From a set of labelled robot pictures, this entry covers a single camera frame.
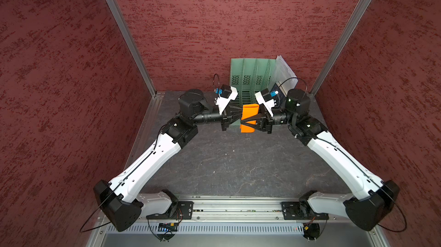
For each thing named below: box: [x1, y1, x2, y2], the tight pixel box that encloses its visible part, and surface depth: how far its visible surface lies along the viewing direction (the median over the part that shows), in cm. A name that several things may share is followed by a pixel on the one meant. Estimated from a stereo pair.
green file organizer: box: [229, 58, 277, 126], surface depth 108 cm
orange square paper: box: [240, 103, 260, 134], surface depth 57 cm
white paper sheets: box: [268, 54, 299, 98], surface depth 99 cm
